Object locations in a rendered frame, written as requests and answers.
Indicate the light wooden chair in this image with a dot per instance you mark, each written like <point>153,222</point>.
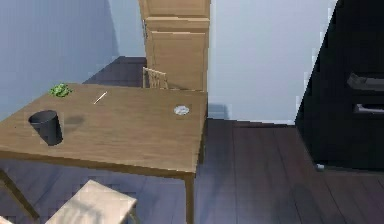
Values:
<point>155,79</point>

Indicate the light wooden cupboard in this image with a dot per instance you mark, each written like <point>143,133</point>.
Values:
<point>178,46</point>

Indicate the dark grey cup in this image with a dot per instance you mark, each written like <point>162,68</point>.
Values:
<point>47,127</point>

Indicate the brown wooden table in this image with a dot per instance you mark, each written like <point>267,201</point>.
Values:
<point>133,133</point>

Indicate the pale thin stick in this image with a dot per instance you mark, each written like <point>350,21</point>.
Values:
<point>100,98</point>

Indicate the black fridge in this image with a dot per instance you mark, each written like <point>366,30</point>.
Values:
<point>350,86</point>

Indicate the green lettuce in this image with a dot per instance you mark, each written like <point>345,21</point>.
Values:
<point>60,90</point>

